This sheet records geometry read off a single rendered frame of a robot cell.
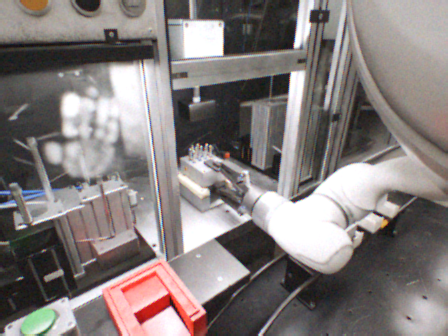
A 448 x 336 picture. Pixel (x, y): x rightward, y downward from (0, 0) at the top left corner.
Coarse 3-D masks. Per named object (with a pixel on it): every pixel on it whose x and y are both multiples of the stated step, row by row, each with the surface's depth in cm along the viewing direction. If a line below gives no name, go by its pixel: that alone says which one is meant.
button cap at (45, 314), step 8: (40, 312) 39; (48, 312) 39; (24, 320) 38; (32, 320) 38; (40, 320) 38; (48, 320) 38; (24, 328) 37; (32, 328) 37; (40, 328) 37; (48, 328) 38
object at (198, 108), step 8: (192, 88) 76; (192, 96) 77; (184, 104) 75; (192, 104) 74; (200, 104) 75; (208, 104) 77; (184, 112) 76; (192, 112) 75; (200, 112) 76; (208, 112) 78; (192, 120) 76
